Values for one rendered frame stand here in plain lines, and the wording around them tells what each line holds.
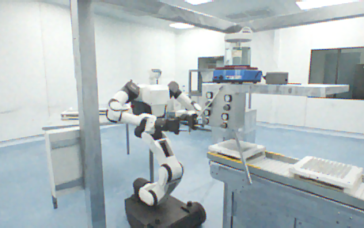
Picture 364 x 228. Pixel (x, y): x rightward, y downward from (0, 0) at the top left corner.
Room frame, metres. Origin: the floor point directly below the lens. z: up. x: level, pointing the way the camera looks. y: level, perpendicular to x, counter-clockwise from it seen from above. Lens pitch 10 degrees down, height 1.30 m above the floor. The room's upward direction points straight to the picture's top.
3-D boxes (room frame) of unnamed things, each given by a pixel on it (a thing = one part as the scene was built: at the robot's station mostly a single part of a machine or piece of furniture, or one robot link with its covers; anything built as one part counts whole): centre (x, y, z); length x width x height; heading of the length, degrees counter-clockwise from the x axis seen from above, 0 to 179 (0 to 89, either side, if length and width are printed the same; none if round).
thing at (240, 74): (1.30, -0.28, 1.32); 0.21 x 0.20 x 0.09; 134
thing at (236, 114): (1.26, -0.21, 1.14); 0.22 x 0.11 x 0.20; 44
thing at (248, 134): (4.18, -0.90, 0.38); 0.63 x 0.57 x 0.76; 52
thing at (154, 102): (1.97, 0.31, 1.12); 0.34 x 0.30 x 0.36; 134
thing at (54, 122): (3.01, 1.15, 0.84); 1.50 x 1.10 x 0.04; 25
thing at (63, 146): (0.89, 0.46, 0.97); 0.17 x 0.06 x 0.26; 134
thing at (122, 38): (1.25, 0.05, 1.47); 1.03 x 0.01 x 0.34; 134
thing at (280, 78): (1.13, -0.43, 1.30); 0.12 x 0.07 x 0.06; 44
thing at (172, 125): (1.54, 0.10, 0.99); 0.12 x 0.10 x 0.13; 76
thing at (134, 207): (1.91, 0.25, 0.19); 0.64 x 0.52 x 0.33; 44
